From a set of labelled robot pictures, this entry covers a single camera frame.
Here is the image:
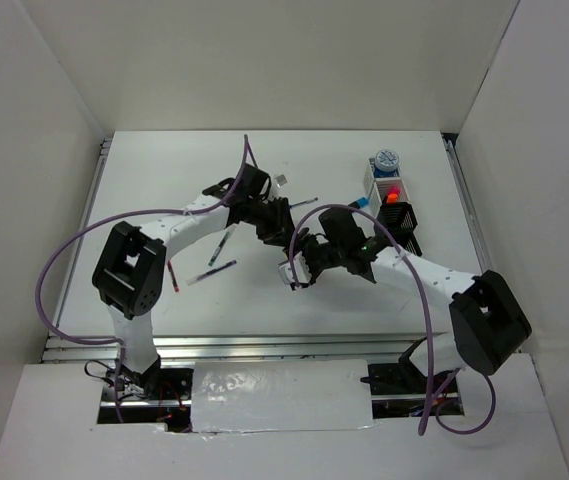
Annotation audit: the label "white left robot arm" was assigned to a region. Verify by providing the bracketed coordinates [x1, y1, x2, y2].
[92, 165, 294, 399]

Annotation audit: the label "near black mesh container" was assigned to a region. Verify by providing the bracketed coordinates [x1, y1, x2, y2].
[393, 231, 423, 257]

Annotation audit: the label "black mesh container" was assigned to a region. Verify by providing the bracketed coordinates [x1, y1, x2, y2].
[393, 231, 423, 257]
[376, 202, 418, 243]

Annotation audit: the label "near white mesh container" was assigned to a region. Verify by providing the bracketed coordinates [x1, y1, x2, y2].
[368, 177, 410, 217]

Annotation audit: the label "purple gel pen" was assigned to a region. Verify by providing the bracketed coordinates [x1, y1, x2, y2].
[187, 260, 237, 286]

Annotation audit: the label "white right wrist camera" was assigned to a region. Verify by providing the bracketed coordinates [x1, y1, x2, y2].
[278, 255, 313, 290]

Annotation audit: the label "blue cleaning gel jar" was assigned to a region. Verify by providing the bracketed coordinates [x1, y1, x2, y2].
[373, 149, 400, 178]

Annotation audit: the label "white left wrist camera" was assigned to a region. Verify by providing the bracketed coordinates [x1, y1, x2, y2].
[275, 175, 288, 187]

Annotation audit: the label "white foil cover sheet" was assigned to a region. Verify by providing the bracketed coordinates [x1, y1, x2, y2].
[191, 359, 373, 433]

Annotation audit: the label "far black mesh container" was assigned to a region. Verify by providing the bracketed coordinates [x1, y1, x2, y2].
[376, 202, 418, 243]

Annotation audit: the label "aluminium table edge rail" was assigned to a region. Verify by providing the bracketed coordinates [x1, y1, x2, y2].
[41, 333, 428, 361]

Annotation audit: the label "blue ballpoint pen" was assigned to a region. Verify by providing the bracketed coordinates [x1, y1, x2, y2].
[289, 197, 319, 209]

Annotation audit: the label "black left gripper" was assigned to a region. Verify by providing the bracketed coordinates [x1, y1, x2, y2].
[245, 196, 299, 248]

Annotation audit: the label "blue highlighter marker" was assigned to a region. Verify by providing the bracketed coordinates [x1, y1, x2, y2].
[349, 197, 369, 209]

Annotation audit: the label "far white mesh container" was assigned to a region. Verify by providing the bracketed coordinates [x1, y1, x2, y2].
[363, 158, 375, 198]

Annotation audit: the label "red wires under table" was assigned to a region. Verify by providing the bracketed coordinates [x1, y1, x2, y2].
[156, 379, 190, 421]

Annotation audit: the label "red gel pen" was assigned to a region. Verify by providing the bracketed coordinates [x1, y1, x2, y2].
[166, 260, 180, 293]

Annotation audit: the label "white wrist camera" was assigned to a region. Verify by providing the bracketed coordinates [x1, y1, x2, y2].
[275, 175, 288, 187]
[278, 255, 313, 290]

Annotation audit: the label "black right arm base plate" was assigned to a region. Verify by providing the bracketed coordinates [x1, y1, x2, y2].
[360, 363, 426, 400]

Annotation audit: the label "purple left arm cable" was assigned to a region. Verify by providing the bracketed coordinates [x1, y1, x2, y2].
[33, 133, 260, 424]

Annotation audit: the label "white mesh container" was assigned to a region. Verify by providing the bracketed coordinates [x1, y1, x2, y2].
[368, 177, 410, 217]
[363, 158, 375, 198]

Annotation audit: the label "green gel pen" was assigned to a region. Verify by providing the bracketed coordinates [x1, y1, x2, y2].
[208, 226, 235, 267]

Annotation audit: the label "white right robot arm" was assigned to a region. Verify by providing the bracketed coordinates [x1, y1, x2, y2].
[278, 204, 532, 392]

